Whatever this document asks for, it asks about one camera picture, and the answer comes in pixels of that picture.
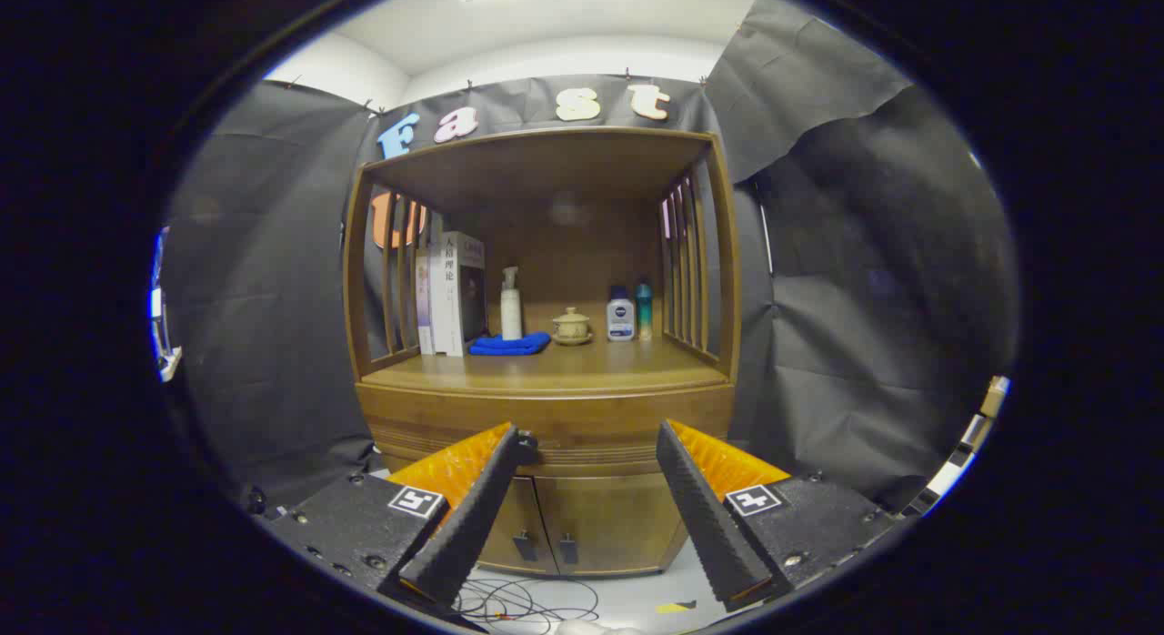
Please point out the beige lidded ceramic cup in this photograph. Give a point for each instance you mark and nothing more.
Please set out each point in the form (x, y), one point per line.
(572, 326)

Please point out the teal slim bottle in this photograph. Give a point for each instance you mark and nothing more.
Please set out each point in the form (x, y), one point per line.
(644, 312)

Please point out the brown wooden drawer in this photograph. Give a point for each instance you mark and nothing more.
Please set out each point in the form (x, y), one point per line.
(582, 421)

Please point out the thin pale purple book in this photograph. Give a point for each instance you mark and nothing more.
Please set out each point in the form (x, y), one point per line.
(423, 307)

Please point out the yellow floor tape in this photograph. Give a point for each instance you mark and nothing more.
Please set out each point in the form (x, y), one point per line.
(671, 608)

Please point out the folded blue cloth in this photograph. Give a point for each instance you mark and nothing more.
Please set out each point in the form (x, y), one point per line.
(509, 345)

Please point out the black round drawer knob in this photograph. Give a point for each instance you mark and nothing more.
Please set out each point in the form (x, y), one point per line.
(529, 446)

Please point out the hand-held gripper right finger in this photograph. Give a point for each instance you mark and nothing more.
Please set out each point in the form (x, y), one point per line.
(705, 517)

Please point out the white blue room equipment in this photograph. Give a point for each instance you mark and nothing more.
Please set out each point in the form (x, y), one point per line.
(164, 344)

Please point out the brown wooden cabinet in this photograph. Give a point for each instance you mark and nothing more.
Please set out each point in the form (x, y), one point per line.
(582, 171)

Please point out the white blue-capped lotion bottle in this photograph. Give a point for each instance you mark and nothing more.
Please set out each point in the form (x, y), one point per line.
(620, 321)

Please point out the white pump bottle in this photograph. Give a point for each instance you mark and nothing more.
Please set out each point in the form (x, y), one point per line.
(511, 317)

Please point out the striped room fixture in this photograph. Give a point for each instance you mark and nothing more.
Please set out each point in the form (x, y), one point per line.
(968, 435)

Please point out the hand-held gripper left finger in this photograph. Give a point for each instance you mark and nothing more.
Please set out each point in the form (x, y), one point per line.
(473, 517)

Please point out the wooden countertop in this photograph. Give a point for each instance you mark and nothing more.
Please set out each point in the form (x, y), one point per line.
(582, 367)

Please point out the thick white book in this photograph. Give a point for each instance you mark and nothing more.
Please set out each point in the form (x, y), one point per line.
(447, 294)

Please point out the wooden cabinet door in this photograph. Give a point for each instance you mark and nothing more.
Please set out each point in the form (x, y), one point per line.
(609, 521)
(523, 517)

